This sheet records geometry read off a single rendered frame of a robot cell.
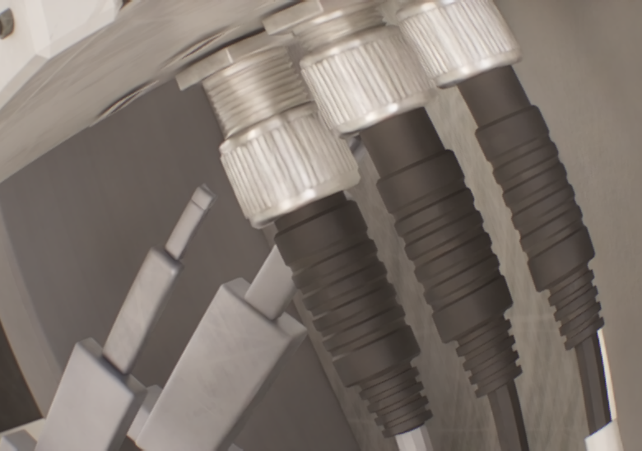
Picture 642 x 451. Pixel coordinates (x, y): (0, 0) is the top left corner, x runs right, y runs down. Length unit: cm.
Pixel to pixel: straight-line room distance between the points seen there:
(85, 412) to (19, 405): 97
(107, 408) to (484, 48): 9
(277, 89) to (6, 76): 16
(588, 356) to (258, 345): 11
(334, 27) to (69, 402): 7
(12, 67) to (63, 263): 26
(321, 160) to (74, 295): 11
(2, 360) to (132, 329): 98
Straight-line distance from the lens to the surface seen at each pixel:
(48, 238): 75
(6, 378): 162
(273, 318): 69
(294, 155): 65
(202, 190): 64
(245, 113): 65
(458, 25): 59
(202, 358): 70
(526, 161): 59
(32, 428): 161
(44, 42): 48
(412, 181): 62
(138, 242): 76
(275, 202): 65
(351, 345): 65
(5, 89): 50
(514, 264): 69
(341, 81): 62
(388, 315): 65
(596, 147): 65
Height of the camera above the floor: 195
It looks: 42 degrees down
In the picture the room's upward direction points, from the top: 3 degrees counter-clockwise
